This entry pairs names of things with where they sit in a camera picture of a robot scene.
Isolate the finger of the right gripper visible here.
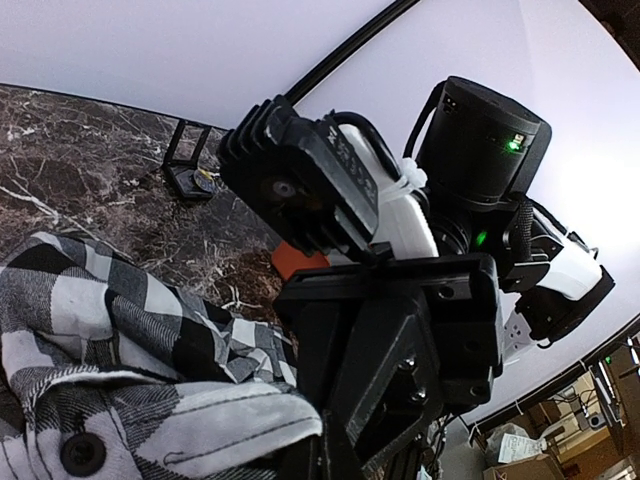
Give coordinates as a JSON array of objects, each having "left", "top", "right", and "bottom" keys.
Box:
[{"left": 294, "top": 294, "right": 443, "bottom": 479}]

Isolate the right black frame post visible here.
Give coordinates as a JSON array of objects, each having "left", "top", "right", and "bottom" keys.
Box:
[{"left": 284, "top": 0, "right": 420, "bottom": 105}]

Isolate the cardboard box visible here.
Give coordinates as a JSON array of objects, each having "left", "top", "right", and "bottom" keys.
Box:
[{"left": 483, "top": 423, "right": 565, "bottom": 480}]

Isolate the black white plaid shirt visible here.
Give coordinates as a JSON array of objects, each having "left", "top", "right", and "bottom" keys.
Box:
[{"left": 1, "top": 232, "right": 323, "bottom": 479}]

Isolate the orange plastic basket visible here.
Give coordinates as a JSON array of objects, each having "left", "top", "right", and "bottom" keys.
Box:
[{"left": 271, "top": 241, "right": 330, "bottom": 281}]

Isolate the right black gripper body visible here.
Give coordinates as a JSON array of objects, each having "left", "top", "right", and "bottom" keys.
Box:
[{"left": 274, "top": 253, "right": 503, "bottom": 415}]

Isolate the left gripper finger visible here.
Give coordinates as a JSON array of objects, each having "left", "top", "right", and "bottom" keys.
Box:
[{"left": 299, "top": 410, "right": 365, "bottom": 480}]

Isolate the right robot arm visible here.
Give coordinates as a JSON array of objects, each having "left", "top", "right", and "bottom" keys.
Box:
[{"left": 254, "top": 77, "right": 614, "bottom": 479}]

